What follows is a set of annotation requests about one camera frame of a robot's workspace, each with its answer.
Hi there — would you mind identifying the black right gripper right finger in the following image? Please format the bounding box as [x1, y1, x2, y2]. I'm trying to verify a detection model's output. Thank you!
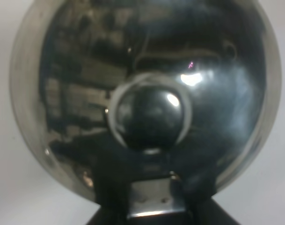
[184, 194, 238, 225]

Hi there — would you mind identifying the stainless steel teapot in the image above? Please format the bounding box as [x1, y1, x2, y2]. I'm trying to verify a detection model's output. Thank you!
[10, 0, 281, 211]

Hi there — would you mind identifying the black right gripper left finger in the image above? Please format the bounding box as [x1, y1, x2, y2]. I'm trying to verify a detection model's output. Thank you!
[86, 202, 129, 225]

